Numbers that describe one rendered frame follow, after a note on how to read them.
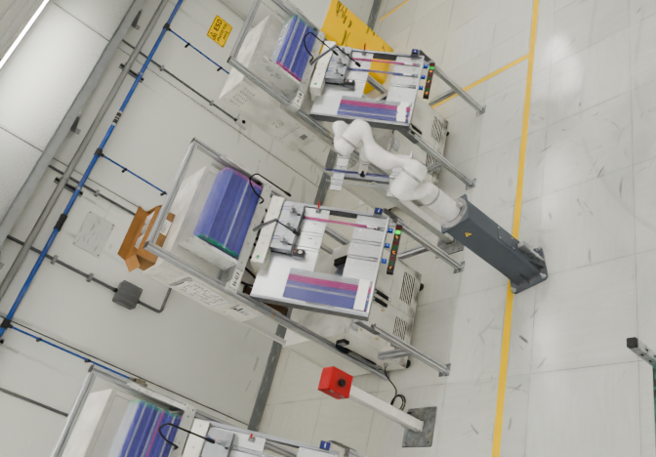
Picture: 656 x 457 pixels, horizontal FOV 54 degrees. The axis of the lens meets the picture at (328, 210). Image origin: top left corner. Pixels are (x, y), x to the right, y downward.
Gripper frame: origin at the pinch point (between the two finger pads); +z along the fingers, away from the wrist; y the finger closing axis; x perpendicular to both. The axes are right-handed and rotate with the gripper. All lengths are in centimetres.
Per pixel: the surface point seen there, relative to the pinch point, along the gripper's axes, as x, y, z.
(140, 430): -73, 187, -14
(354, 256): 7, 57, 6
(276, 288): -33, 87, 12
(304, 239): -26, 51, 11
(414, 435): 67, 138, 61
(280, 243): -38, 60, 7
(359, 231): 6.7, 39.6, 6.0
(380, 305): 30, 65, 48
